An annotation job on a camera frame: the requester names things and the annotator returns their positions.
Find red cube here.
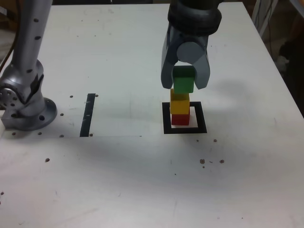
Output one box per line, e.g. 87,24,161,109
171,113,190,126

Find green cube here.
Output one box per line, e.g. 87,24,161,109
172,66,196,94

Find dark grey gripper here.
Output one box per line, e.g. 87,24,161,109
161,25,210,91

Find yellow cube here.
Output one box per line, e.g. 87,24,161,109
170,89,190,114

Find black tape strip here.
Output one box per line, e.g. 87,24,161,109
79,93,96,138

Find white metal frame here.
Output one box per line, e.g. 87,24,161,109
251,0,280,41

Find black tape square outline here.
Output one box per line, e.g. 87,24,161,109
161,101,208,135

